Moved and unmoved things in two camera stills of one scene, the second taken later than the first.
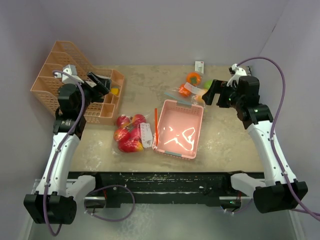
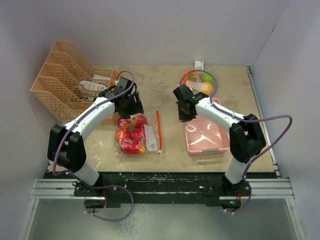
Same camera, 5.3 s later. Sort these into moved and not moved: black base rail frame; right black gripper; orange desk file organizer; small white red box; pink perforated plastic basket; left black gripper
Moved: right black gripper; left black gripper; pink perforated plastic basket
Not moved: black base rail frame; small white red box; orange desk file organizer
